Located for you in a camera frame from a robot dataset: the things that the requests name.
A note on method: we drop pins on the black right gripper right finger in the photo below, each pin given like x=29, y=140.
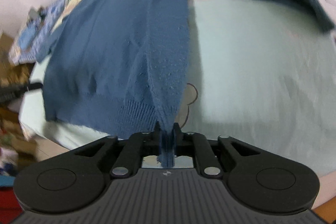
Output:
x=197, y=146

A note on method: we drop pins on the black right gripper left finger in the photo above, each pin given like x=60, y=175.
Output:
x=130, y=158

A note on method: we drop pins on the blue knit sweater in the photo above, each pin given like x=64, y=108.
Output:
x=119, y=66

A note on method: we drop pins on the blue patterned pillow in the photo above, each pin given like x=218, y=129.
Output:
x=34, y=32

